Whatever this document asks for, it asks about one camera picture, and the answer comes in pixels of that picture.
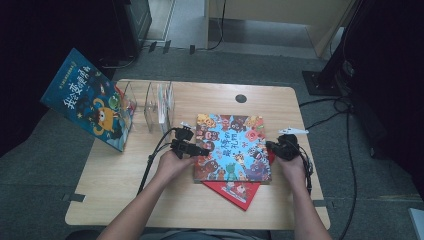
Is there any beige wooden cabinet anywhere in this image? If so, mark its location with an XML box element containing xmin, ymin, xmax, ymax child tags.
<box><xmin>204</xmin><ymin>0</ymin><xmax>354</xmax><ymax>58</ymax></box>

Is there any red picture book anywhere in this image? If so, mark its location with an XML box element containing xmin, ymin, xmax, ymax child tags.
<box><xmin>202</xmin><ymin>149</ymin><xmax>278</xmax><ymax>212</ymax></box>

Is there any right hand-held gripper cable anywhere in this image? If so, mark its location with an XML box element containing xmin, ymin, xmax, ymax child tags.
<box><xmin>296</xmin><ymin>143</ymin><xmax>314</xmax><ymax>196</ymax></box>

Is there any black cabinet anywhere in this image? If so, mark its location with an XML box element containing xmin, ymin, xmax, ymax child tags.
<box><xmin>113</xmin><ymin>0</ymin><xmax>153</xmax><ymax>59</ymax></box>

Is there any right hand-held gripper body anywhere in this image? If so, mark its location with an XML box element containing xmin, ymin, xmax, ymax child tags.
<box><xmin>273</xmin><ymin>126</ymin><xmax>310</xmax><ymax>162</ymax></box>

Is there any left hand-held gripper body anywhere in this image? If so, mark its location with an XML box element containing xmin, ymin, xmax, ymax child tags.
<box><xmin>169</xmin><ymin>121</ymin><xmax>198</xmax><ymax>160</ymax></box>

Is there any person's left hand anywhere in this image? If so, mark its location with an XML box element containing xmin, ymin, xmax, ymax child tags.
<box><xmin>154</xmin><ymin>149</ymin><xmax>198</xmax><ymax>188</ymax></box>

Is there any blue monster picture book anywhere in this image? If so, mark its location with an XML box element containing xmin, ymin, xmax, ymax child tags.
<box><xmin>39</xmin><ymin>47</ymin><xmax>138</xmax><ymax>153</ymax></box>

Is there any short black floor cable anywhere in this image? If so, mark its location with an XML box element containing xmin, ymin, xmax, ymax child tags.
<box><xmin>298</xmin><ymin>95</ymin><xmax>351</xmax><ymax>108</ymax></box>

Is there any white flat object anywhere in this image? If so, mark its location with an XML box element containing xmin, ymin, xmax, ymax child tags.
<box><xmin>409</xmin><ymin>208</ymin><xmax>424</xmax><ymax>240</ymax></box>

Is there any person's right hand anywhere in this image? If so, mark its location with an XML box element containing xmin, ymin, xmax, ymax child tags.
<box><xmin>275</xmin><ymin>154</ymin><xmax>308</xmax><ymax>188</ymax></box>

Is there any colourful animals picture book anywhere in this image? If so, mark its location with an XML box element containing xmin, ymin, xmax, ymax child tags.
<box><xmin>193</xmin><ymin>113</ymin><xmax>273</xmax><ymax>185</ymax></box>

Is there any long black floor cable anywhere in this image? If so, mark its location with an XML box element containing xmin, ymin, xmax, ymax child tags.
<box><xmin>304</xmin><ymin>99</ymin><xmax>358</xmax><ymax>240</ymax></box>

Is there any black hanging cable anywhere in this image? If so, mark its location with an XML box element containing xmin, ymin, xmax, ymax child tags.
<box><xmin>206</xmin><ymin>0</ymin><xmax>228</xmax><ymax>52</ymax></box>

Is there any thin black looped floor cable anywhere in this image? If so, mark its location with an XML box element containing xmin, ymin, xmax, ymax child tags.
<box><xmin>99</xmin><ymin>49</ymin><xmax>144</xmax><ymax>70</ymax></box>

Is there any clear acrylic book rack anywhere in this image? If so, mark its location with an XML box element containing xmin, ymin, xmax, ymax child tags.
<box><xmin>114</xmin><ymin>79</ymin><xmax>176</xmax><ymax>135</ymax></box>

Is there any black metal stand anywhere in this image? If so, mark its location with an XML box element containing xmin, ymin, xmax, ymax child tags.
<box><xmin>302</xmin><ymin>19</ymin><xmax>359</xmax><ymax>98</ymax></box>

